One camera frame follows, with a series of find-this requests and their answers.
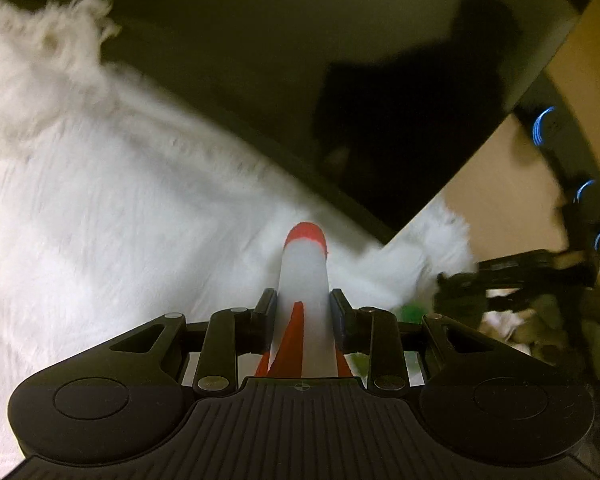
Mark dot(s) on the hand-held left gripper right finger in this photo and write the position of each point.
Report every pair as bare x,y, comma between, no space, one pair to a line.
337,320

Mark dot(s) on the white fluffy blanket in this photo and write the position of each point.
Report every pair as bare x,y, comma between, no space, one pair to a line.
80,210

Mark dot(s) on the white and red soft toy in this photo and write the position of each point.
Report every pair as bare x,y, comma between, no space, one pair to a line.
302,285

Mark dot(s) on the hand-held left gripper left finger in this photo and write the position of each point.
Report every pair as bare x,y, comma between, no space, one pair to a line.
265,320

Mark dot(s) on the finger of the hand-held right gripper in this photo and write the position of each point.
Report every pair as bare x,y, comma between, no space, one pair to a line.
515,261
465,290

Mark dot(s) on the black furniture panel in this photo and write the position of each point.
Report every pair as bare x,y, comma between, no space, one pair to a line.
280,60

